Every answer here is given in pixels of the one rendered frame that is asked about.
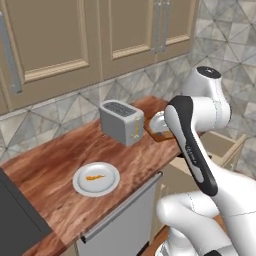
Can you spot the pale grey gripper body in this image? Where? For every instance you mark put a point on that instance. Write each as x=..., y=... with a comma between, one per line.
x=158, y=122

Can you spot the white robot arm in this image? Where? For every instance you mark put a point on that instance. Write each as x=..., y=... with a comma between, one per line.
x=203, y=113

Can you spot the brown wooden cutting board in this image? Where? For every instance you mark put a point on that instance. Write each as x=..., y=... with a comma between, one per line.
x=163, y=136

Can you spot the open beige drawer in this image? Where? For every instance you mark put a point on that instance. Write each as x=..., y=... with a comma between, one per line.
x=226, y=146

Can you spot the orange piece of meat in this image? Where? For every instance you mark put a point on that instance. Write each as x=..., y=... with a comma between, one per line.
x=95, y=177

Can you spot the white round plate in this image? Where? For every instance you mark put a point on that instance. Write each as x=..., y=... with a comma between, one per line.
x=96, y=187

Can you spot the grey toaster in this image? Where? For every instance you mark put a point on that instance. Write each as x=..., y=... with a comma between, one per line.
x=120, y=125

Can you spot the beige lower cabinet front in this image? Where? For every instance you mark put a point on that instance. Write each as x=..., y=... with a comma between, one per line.
x=175, y=181

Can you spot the narrow beige cupboard door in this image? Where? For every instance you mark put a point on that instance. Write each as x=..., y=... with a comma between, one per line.
x=180, y=23

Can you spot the grey dishwasher front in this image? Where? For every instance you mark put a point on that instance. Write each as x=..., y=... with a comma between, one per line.
x=130, y=226

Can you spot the wide beige cupboard door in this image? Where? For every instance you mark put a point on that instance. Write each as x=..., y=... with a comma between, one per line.
x=50, y=36

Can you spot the black hob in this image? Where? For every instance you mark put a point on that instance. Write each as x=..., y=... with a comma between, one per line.
x=16, y=220

